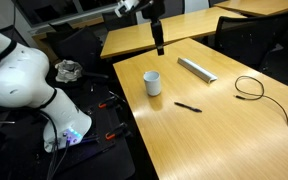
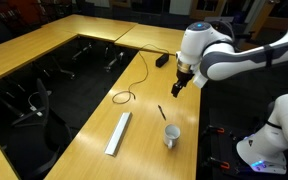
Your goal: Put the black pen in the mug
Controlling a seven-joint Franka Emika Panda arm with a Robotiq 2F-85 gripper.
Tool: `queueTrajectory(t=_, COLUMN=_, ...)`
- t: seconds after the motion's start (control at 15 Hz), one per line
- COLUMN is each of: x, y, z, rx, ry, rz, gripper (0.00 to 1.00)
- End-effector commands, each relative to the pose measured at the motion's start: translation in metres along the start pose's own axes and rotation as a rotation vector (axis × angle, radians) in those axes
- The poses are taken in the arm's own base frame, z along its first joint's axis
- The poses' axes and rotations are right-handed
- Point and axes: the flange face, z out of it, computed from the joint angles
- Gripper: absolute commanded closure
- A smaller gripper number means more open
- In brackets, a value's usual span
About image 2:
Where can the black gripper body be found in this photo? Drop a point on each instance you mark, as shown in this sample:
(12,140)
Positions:
(185,77)

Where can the black pen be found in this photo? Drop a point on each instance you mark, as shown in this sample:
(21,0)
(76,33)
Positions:
(161,112)

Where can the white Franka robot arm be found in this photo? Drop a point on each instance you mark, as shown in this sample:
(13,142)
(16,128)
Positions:
(237,60)

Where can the white ceramic mug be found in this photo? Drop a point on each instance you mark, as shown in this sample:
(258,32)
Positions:
(171,136)

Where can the black power adapter box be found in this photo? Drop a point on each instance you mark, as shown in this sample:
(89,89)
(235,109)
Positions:
(162,60)

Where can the chair base with metal legs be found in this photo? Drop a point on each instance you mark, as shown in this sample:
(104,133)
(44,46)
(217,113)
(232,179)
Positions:
(82,51)
(114,61)
(64,70)

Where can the long silver metal bar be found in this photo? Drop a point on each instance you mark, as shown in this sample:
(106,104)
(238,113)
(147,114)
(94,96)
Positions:
(118,133)

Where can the black office chair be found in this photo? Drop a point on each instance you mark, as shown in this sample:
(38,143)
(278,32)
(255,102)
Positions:
(27,146)

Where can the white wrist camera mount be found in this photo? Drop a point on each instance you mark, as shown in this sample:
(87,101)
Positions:
(200,80)

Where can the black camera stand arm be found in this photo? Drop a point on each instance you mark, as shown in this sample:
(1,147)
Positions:
(245,34)

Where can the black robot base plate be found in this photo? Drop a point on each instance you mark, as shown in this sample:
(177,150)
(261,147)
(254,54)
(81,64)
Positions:
(229,146)

